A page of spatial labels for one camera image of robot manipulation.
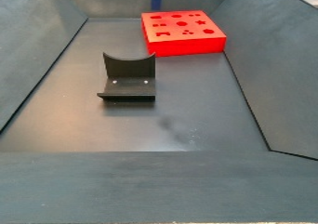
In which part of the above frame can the red shape sorting board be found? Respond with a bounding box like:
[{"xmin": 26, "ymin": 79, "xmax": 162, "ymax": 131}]
[{"xmin": 141, "ymin": 10, "xmax": 225, "ymax": 57}]

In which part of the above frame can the black curved holder stand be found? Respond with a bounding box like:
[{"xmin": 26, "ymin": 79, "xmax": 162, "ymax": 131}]
[{"xmin": 97, "ymin": 54, "xmax": 156, "ymax": 101}]

